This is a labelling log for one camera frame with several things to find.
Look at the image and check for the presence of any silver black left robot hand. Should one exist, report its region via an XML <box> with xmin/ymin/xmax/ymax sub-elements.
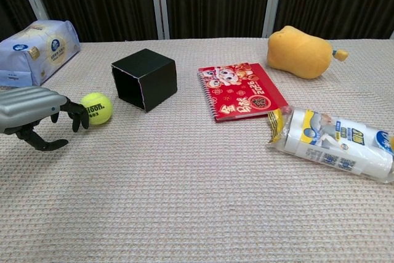
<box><xmin>0</xmin><ymin>86</ymin><xmax>90</xmax><ymax>152</ymax></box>

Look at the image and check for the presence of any yellow tennis ball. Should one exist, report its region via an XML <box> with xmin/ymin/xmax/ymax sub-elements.
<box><xmin>80</xmin><ymin>91</ymin><xmax>114</xmax><ymax>126</ymax></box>

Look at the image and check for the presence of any black open cube box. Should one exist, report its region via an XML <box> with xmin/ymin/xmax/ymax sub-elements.
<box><xmin>111</xmin><ymin>48</ymin><xmax>179</xmax><ymax>113</ymax></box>

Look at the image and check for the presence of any blue tissue pack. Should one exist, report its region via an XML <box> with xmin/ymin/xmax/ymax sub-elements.
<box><xmin>0</xmin><ymin>19</ymin><xmax>81</xmax><ymax>88</ymax></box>

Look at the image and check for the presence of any woven beige tablecloth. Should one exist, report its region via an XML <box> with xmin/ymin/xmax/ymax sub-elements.
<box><xmin>0</xmin><ymin>38</ymin><xmax>394</xmax><ymax>263</ymax></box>

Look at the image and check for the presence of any red spiral notebook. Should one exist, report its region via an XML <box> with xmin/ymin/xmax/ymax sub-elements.
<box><xmin>197</xmin><ymin>62</ymin><xmax>289</xmax><ymax>124</ymax></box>

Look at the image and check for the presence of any yellow plush toy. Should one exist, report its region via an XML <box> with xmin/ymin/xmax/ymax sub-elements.
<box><xmin>266</xmin><ymin>25</ymin><xmax>350</xmax><ymax>80</ymax></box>

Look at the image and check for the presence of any lint roller refill pack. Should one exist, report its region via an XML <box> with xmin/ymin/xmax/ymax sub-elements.
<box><xmin>266</xmin><ymin>105</ymin><xmax>394</xmax><ymax>185</ymax></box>

